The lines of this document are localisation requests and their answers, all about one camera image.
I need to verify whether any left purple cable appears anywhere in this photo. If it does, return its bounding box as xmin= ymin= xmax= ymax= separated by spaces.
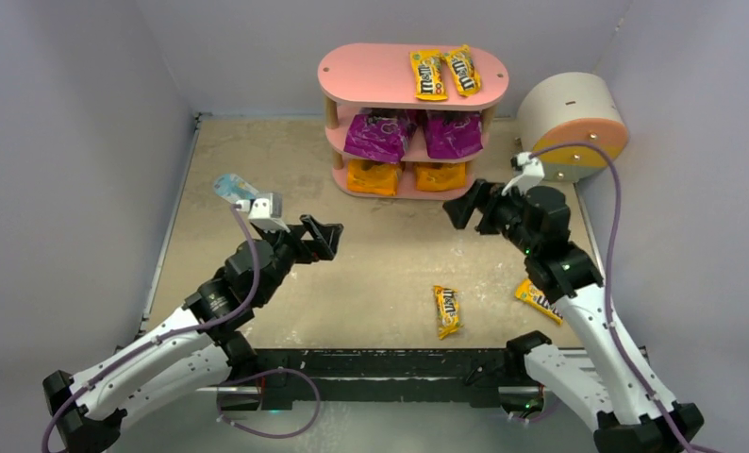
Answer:
xmin=40 ymin=201 xmax=322 ymax=453

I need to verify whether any purple grape candy bag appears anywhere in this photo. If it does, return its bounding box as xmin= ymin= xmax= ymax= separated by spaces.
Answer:
xmin=423 ymin=110 xmax=483 ymax=159
xmin=343 ymin=108 xmax=418 ymax=164

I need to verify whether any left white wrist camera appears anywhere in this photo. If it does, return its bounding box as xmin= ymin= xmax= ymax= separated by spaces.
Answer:
xmin=232 ymin=193 xmax=290 ymax=232

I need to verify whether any yellow m&m bag vertical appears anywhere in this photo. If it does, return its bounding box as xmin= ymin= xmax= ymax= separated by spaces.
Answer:
xmin=433 ymin=285 xmax=462 ymax=340

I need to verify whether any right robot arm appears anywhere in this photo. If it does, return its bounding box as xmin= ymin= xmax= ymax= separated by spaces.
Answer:
xmin=442 ymin=179 xmax=704 ymax=452

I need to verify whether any pink three-tier shelf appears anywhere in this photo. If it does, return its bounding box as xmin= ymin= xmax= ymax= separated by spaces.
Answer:
xmin=317 ymin=42 xmax=509 ymax=197

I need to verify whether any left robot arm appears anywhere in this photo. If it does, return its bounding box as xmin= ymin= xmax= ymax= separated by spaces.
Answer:
xmin=41 ymin=214 xmax=344 ymax=452

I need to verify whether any purple cable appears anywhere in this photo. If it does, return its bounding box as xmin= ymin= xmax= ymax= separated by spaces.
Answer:
xmin=40 ymin=201 xmax=322 ymax=453
xmin=529 ymin=141 xmax=725 ymax=453

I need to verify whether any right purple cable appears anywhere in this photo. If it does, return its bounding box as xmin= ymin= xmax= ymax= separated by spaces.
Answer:
xmin=529 ymin=141 xmax=725 ymax=453

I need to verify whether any blue white blister pack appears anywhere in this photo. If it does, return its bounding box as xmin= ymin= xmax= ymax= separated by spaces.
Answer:
xmin=212 ymin=174 xmax=259 ymax=204

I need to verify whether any yellow m&m bag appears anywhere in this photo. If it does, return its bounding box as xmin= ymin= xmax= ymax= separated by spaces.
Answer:
xmin=514 ymin=278 xmax=563 ymax=326
xmin=442 ymin=44 xmax=482 ymax=97
xmin=409 ymin=49 xmax=448 ymax=102

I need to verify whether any round cream drawer cabinet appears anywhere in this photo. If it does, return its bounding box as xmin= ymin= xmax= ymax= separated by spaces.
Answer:
xmin=516 ymin=72 xmax=629 ymax=182

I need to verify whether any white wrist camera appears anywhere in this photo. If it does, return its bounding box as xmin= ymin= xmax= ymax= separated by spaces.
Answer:
xmin=232 ymin=193 xmax=290 ymax=232
xmin=501 ymin=152 xmax=545 ymax=196

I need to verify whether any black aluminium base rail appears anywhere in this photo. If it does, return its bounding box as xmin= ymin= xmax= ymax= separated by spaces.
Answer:
xmin=192 ymin=347 xmax=651 ymax=414

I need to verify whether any large orange gummy candy bag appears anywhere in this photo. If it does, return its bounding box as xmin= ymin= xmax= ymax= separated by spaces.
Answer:
xmin=346 ymin=159 xmax=404 ymax=196

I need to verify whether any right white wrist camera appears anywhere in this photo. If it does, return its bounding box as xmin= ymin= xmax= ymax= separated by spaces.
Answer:
xmin=501 ymin=152 xmax=545 ymax=196

